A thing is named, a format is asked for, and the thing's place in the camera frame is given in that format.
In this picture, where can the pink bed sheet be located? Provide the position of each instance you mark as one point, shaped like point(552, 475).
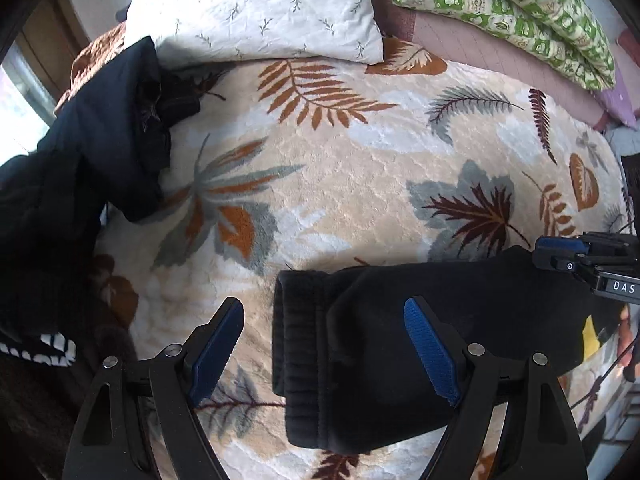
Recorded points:
point(500, 55)

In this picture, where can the purple pillow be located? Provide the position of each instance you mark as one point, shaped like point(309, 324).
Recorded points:
point(622, 97)

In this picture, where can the black pants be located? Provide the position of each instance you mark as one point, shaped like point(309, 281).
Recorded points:
point(380, 340)

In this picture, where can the brown patterned cloth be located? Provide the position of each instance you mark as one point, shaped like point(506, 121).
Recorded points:
point(92, 55)

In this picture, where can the green patterned quilt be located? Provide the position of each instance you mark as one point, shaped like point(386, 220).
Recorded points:
point(525, 10)

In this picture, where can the white leaf-sprig pillow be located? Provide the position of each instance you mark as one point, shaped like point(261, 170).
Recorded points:
point(270, 10)

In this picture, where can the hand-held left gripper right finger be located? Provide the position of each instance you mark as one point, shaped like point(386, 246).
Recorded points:
point(430, 350)

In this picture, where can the leaf-print cream blanket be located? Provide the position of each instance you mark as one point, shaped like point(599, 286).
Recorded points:
point(350, 175)

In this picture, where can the dark navy garment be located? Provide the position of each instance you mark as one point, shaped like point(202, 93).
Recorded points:
point(95, 145)

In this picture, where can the black garment with white print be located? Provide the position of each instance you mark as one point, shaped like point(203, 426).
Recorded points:
point(35, 330)

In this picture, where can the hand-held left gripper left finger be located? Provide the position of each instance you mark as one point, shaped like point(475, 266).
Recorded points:
point(215, 355)

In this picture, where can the grey quilted cloth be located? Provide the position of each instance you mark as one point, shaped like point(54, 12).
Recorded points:
point(625, 142)

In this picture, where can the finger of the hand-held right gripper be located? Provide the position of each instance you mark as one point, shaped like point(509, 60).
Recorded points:
point(560, 246)

